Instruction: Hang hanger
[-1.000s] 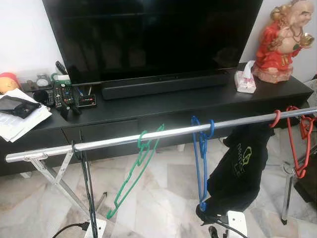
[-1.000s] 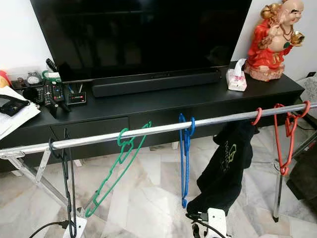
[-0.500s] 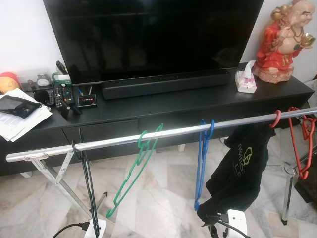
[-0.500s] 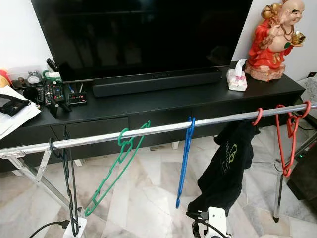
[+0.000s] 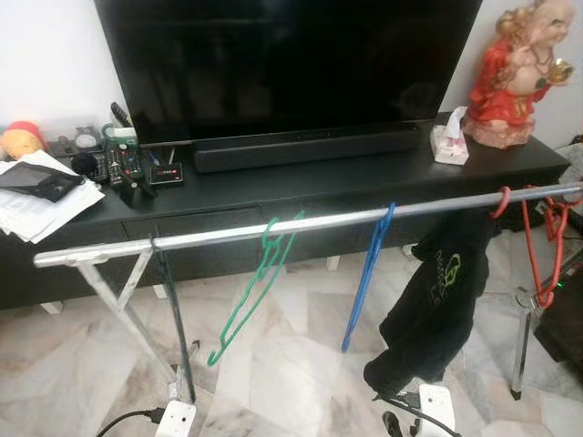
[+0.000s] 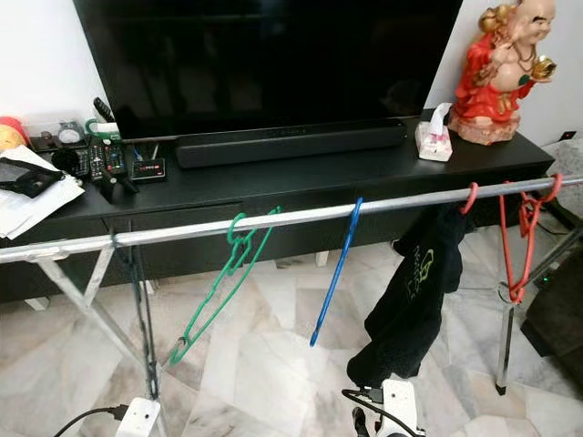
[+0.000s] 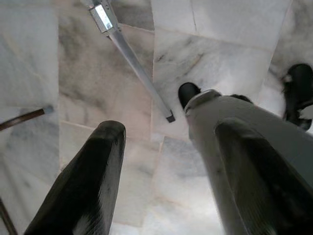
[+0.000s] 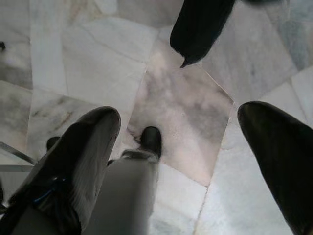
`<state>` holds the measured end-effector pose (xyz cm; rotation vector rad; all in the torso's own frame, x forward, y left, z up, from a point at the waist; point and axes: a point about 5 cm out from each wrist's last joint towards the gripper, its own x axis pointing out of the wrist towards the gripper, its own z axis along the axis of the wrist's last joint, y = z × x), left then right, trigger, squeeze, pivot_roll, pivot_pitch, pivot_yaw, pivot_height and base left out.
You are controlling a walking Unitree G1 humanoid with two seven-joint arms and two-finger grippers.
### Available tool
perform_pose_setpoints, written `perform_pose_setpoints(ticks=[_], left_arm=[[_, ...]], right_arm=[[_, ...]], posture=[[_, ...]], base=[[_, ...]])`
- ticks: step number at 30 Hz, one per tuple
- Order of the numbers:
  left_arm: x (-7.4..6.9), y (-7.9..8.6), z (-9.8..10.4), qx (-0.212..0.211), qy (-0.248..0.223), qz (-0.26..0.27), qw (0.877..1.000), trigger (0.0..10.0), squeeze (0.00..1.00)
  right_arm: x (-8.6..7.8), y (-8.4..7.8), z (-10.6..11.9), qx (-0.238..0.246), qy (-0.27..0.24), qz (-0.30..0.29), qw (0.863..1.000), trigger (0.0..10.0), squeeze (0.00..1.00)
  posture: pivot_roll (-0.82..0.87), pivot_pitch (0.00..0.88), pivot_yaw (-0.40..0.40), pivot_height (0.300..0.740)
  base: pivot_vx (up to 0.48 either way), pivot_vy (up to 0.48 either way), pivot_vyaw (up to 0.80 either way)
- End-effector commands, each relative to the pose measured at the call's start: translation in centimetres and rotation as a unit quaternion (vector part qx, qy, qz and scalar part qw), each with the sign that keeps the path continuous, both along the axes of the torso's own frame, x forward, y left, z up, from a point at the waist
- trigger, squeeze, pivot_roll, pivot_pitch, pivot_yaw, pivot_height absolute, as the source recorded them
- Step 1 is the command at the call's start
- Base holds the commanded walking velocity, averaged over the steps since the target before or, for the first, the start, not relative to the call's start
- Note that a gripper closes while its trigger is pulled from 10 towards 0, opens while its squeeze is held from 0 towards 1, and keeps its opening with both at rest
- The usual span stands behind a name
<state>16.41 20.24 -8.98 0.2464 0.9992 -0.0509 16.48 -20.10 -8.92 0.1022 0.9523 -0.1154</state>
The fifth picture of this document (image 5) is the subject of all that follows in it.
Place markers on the blue plastic hanger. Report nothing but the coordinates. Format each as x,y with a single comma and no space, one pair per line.
369,273

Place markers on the red plastic hanger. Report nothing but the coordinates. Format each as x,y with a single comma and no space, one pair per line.
554,218
501,202

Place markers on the green plastic hanger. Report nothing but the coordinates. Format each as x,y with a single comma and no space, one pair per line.
273,246

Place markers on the black clothes hanger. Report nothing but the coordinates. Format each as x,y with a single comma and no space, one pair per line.
178,309

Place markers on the pink white tissue box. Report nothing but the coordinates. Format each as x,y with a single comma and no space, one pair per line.
451,141

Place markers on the red laughing Buddha statue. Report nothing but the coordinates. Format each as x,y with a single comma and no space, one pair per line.
519,73

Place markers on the black T-shirt green logo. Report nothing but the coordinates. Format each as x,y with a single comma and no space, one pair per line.
428,309

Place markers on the black television console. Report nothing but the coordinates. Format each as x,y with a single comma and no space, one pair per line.
364,182

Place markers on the black soundbar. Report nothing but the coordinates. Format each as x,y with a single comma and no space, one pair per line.
305,147

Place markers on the black flat television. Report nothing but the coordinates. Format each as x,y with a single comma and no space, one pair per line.
291,64

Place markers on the silver metal clothes rack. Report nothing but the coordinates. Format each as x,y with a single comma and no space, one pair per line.
219,236

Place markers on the small black display box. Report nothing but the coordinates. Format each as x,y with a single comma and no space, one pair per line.
166,173

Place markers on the black remote control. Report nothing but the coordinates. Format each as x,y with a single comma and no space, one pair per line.
133,164
114,167

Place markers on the black slim handset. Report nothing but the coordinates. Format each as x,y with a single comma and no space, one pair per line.
119,114

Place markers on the white paper stack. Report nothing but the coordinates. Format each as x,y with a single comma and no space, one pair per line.
46,214

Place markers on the black flat pouch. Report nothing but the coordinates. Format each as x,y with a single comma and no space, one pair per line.
41,180

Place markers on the orange round plush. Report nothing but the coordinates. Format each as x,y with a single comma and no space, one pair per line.
20,138

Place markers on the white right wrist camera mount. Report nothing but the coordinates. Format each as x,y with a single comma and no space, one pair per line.
435,408

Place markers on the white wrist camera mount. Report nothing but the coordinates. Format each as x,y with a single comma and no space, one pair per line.
176,419
435,408

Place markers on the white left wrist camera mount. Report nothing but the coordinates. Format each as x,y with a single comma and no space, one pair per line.
176,419

